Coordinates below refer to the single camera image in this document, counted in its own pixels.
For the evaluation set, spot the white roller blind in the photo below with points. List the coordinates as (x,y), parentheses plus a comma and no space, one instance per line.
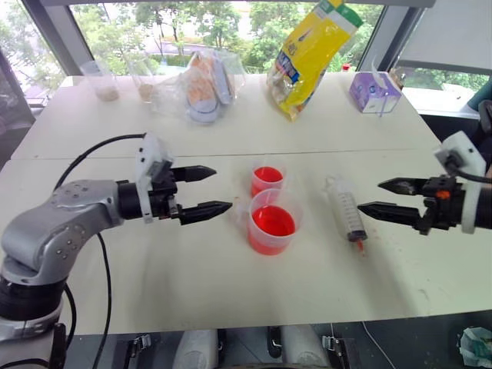
(449,30)

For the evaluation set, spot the clear plastic syringe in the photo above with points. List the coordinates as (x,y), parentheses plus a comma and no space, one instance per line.
(348,209)

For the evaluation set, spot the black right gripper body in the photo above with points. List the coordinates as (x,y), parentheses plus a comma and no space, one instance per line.
(442,209)

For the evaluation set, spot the wide empty clear plastic cup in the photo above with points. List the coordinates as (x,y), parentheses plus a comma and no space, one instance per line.
(104,86)

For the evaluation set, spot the grey rounded shape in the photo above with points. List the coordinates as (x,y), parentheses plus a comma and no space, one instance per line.
(305,348)
(196,351)

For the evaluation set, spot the crumpled green white paper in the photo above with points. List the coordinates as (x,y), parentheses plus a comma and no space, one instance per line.
(476,348)

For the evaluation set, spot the yellow snack bag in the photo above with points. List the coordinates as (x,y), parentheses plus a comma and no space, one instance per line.
(307,57)

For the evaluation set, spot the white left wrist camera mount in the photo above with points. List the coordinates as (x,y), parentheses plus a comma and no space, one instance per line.
(150,148)

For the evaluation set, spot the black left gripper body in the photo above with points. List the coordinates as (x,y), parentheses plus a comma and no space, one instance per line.
(163,201)

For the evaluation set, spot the black metal clamp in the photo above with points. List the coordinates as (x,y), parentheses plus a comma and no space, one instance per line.
(139,344)
(333,350)
(274,342)

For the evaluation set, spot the small clear cup red liquid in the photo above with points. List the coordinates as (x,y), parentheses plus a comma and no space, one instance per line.
(267,178)

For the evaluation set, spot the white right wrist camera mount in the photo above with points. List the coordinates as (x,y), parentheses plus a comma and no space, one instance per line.
(461,145)

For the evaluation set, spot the dark office chair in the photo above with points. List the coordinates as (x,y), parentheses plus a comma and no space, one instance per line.
(485,117)

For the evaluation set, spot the narrow empty clear plastic cup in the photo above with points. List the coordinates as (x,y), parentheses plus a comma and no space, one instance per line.
(144,86)

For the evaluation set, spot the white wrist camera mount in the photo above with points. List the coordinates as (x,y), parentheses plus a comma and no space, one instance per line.
(461,145)
(150,148)

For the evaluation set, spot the purple tissue box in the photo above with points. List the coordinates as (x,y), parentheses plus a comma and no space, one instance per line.
(371,94)

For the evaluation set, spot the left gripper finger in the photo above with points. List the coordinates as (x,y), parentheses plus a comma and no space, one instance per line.
(203,212)
(194,173)

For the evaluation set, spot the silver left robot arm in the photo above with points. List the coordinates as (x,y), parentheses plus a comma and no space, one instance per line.
(57,227)

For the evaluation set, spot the large clear cup red liquid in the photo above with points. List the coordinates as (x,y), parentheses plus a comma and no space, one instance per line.
(273,227)

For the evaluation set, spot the clear bag of packets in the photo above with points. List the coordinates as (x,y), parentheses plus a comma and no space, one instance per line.
(205,88)

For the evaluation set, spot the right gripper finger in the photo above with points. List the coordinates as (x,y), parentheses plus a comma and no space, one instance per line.
(392,212)
(403,187)

